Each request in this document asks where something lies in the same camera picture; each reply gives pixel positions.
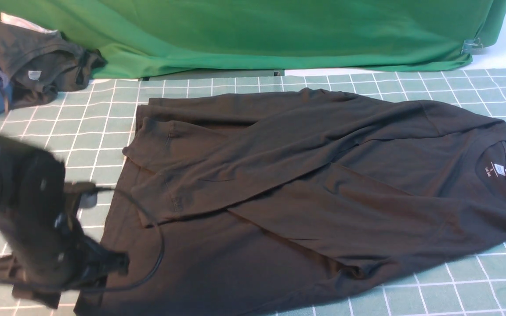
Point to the green backdrop cloth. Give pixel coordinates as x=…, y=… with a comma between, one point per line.
x=146, y=38

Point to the dark gray crumpled shirt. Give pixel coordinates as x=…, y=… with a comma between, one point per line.
x=41, y=65

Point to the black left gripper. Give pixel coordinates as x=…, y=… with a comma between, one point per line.
x=49, y=250

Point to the green checkered tablecloth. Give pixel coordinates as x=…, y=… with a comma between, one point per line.
x=89, y=128

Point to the dark gray long-sleeve top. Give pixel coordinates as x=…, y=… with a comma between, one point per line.
x=276, y=201

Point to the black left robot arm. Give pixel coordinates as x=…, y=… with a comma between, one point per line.
x=25, y=168

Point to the metal binder clip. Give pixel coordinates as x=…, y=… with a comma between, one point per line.
x=471, y=46

